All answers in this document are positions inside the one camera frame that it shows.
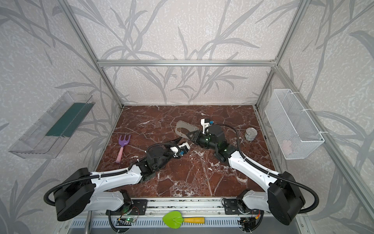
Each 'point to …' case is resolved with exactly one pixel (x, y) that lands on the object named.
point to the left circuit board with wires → (130, 220)
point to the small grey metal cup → (251, 133)
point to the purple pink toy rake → (122, 143)
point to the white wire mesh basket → (294, 131)
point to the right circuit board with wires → (249, 224)
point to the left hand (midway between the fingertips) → (183, 133)
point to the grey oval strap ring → (186, 126)
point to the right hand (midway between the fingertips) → (186, 130)
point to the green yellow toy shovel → (174, 219)
